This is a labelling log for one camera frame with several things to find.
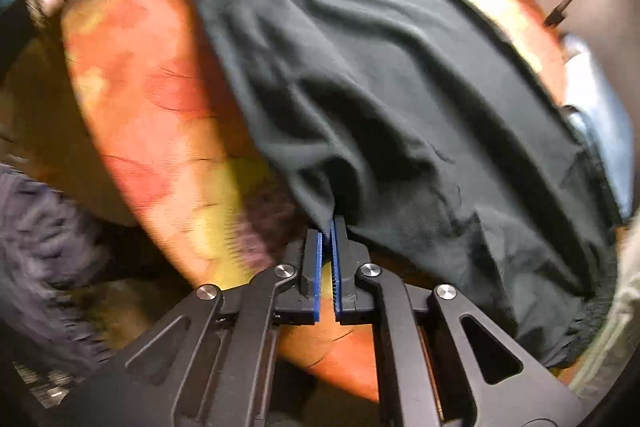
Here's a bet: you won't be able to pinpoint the orange floral bedsheet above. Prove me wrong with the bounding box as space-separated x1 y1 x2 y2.
60 0 591 403

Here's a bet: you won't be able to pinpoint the white green patterned pillow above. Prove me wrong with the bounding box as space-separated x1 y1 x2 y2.
570 213 640 405

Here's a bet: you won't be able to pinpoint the dark green pants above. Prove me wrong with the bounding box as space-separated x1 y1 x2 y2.
195 0 617 367

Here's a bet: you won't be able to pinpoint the black white striped cushion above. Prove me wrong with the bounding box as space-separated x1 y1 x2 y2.
1 165 112 409

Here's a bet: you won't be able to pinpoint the folded light blue cloth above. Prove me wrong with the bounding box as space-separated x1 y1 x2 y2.
563 34 634 221

